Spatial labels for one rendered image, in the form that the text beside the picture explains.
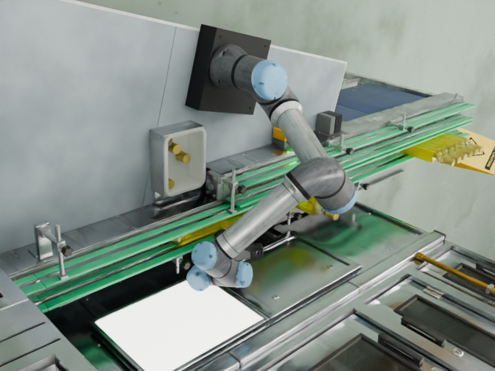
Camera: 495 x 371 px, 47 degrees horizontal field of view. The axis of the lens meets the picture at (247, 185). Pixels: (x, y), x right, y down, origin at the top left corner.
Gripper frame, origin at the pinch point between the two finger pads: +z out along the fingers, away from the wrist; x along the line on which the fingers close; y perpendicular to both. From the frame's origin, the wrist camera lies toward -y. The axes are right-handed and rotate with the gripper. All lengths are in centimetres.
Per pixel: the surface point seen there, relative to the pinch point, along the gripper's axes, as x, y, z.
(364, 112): -10, -5, 118
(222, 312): 11.3, -5.2, -31.5
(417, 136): -3, -33, 117
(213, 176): -15.8, 17.9, 3.8
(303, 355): 16.5, -32.5, -32.5
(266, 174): -13.6, 3.7, 18.3
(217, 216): -4.9, 11.9, -3.8
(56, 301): 0, 33, -61
